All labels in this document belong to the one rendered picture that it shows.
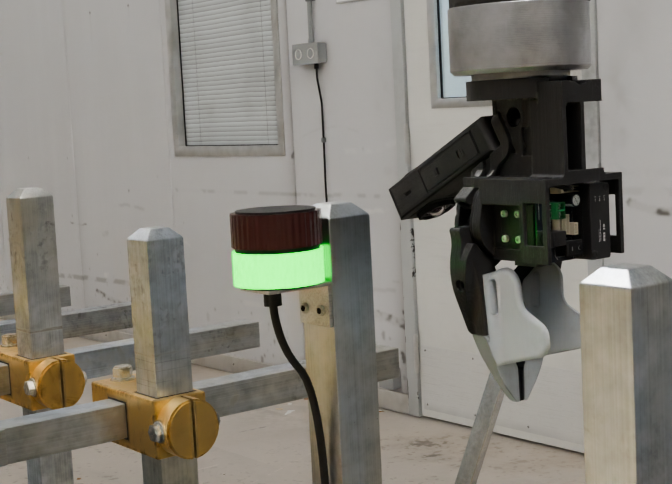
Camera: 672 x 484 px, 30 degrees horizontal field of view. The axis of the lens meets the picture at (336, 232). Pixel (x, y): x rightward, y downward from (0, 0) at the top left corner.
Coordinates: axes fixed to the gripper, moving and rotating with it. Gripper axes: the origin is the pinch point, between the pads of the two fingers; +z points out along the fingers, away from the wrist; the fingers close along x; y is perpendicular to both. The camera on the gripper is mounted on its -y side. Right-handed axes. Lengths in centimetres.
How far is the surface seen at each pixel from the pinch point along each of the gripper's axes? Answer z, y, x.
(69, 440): 7.4, -35.8, -15.7
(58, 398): 8, -54, -8
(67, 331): 7, -86, 8
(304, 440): 100, -307, 199
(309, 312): -5.1, -8.8, -9.9
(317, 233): -10.8, -5.6, -11.2
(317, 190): 14, -357, 248
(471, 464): 6.0, -2.6, -1.4
